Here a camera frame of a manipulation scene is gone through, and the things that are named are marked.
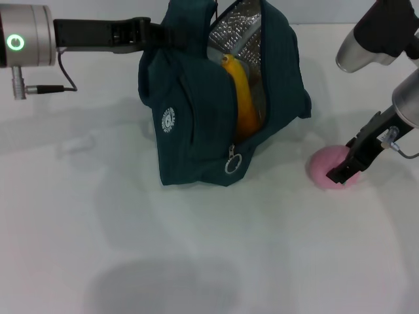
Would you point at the yellow banana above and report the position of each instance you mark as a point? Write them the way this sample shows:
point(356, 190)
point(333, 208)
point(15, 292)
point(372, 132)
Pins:
point(244, 101)

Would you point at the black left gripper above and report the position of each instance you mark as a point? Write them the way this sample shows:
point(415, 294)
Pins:
point(91, 34)

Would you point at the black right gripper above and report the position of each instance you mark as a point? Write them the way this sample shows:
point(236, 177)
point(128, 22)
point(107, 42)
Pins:
point(370, 144)

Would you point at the pink peach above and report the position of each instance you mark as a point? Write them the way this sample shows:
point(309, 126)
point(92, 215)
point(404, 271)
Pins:
point(322, 167)

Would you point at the dark teal insulated lunch bag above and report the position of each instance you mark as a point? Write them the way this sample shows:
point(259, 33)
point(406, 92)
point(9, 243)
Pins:
point(196, 131)

